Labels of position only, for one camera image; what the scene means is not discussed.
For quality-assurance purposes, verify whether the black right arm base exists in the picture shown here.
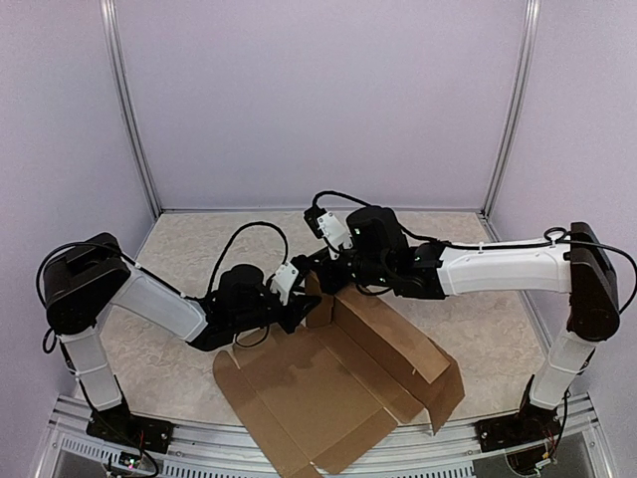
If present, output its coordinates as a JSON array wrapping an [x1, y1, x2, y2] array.
[[474, 376, 561, 452]]

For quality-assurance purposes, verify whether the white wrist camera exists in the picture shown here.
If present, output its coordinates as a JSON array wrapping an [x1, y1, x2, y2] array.
[[270, 262, 299, 306], [304, 206, 353, 260]]

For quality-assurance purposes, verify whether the brown cardboard box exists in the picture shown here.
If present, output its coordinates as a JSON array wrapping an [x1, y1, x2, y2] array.
[[213, 275, 465, 477]]

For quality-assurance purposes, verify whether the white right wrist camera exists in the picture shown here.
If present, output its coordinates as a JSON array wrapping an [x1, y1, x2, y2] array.
[[304, 206, 353, 260]]

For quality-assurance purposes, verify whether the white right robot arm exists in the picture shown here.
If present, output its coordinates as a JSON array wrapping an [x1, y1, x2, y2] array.
[[297, 204, 621, 442]]

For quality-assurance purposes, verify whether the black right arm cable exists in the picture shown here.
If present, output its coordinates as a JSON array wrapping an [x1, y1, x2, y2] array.
[[311, 189, 637, 320]]

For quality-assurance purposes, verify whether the aluminium frame post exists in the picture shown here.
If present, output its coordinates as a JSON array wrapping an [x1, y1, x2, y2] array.
[[100, 0, 163, 220], [481, 0, 541, 221]]

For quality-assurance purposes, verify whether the front aluminium frame rail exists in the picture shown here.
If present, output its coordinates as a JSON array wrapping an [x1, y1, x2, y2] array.
[[29, 395, 618, 478]]

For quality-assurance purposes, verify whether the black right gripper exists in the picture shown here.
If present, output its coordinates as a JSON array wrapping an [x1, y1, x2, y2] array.
[[306, 245, 391, 294]]

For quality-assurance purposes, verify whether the right aluminium frame post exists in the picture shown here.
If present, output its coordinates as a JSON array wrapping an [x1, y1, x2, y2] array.
[[481, 0, 541, 221]]

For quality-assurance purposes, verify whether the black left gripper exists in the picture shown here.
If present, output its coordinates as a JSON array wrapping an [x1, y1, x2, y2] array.
[[232, 280, 321, 335]]

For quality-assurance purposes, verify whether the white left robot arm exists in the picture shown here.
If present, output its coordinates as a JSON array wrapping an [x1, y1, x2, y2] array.
[[37, 233, 320, 443]]

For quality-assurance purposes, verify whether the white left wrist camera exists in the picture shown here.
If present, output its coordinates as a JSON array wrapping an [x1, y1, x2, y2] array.
[[270, 262, 299, 306]]

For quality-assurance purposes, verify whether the left aluminium frame post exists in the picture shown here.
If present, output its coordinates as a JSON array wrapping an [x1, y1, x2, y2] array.
[[100, 0, 163, 220]]

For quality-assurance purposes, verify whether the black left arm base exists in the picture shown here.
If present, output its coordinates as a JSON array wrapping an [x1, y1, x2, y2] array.
[[80, 381, 174, 454]]

